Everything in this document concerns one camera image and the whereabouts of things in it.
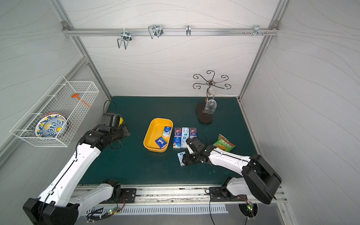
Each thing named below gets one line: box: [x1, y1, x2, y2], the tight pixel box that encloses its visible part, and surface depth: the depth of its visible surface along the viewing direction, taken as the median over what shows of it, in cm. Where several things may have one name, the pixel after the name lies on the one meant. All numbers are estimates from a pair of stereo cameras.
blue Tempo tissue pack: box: [154, 136, 168, 150], surface depth 92 cm
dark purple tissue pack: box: [189, 127, 198, 139], surface depth 98 cm
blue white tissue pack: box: [162, 126, 172, 137], surface depth 98 cm
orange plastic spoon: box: [71, 93, 92, 109], surface depth 80 cm
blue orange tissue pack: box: [172, 136, 182, 149], surface depth 93 cm
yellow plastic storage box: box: [142, 117, 174, 153], surface depth 98 cm
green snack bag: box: [212, 133, 237, 153], surface depth 91 cm
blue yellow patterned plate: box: [34, 112, 70, 138], surface depth 62 cm
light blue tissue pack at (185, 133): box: [181, 127, 190, 140], surface depth 98 cm
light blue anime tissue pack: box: [177, 151, 186, 166], surface depth 87 cm
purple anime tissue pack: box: [174, 127, 182, 137], surface depth 98 cm
